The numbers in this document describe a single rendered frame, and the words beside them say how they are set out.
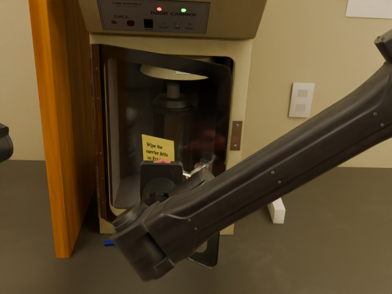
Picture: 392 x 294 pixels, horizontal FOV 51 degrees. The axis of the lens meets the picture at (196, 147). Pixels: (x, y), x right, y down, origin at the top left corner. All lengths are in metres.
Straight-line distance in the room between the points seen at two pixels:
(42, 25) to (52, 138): 0.21
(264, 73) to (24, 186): 0.79
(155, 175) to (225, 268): 0.35
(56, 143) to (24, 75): 0.57
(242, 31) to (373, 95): 0.45
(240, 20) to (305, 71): 0.61
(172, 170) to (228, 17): 0.30
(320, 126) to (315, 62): 0.97
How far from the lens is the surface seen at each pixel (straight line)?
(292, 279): 0.93
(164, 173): 0.64
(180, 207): 0.45
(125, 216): 0.50
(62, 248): 0.95
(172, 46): 0.84
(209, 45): 0.84
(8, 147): 0.67
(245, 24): 0.79
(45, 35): 0.78
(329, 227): 1.12
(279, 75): 1.33
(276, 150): 0.41
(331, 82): 1.39
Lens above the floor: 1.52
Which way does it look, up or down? 23 degrees down
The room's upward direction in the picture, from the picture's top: 3 degrees clockwise
